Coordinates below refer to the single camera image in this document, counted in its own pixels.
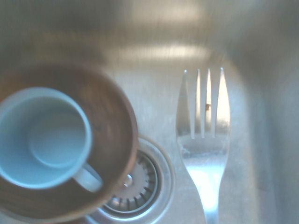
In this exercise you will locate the metal sink drain strainer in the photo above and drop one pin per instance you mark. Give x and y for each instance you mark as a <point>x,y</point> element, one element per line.
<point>149,177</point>

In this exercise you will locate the brown wooden bowl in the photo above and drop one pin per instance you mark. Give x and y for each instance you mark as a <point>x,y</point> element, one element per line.
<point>112,109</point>

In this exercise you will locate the stainless steel double sink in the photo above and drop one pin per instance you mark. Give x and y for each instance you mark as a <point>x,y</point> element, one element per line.
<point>151,35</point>

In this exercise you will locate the grey blue mug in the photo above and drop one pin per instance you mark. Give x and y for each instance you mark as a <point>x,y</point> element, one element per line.
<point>46,135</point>

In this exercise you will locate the silver metal fork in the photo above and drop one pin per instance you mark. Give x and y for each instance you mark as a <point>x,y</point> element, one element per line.
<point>203,151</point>

